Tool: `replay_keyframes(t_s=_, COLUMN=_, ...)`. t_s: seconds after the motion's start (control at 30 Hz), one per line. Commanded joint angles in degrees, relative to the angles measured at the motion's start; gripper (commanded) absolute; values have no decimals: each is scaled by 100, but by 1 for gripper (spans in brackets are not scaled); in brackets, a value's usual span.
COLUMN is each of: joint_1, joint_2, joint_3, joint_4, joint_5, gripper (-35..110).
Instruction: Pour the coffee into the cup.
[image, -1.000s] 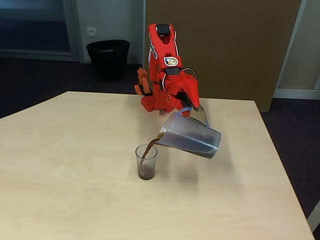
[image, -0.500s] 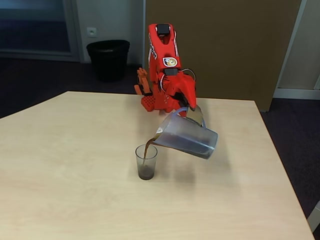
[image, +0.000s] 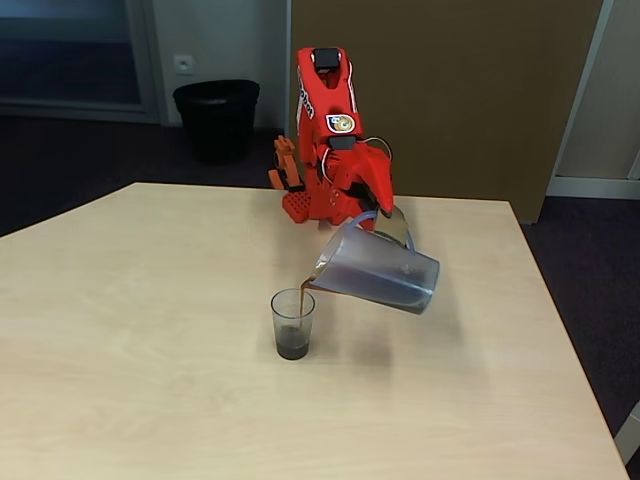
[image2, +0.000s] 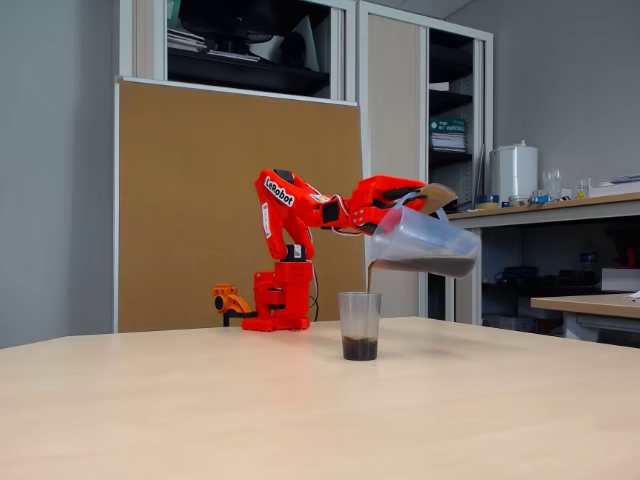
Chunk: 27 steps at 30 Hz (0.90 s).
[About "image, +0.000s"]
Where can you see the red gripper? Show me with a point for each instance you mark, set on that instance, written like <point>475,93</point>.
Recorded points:
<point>378,186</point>

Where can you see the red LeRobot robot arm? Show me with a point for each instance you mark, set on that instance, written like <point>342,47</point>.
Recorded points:
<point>330,100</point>

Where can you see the clear plastic cup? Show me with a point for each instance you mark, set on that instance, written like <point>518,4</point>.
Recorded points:
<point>293,335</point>

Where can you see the orange table clamp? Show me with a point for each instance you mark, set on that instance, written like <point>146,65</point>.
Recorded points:
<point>284,160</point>

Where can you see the black waste bin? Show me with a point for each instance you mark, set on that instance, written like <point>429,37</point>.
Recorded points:
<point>217,120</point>

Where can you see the brown pin board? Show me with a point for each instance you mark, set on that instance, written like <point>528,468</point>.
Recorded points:
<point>500,75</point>

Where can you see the grey framed glass door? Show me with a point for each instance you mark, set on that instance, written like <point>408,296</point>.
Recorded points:
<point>70,55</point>

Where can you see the grey chair edge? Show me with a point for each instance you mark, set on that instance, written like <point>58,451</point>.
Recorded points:
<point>629,435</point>

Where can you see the white wall socket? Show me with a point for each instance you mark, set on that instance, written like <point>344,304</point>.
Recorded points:
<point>184,64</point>

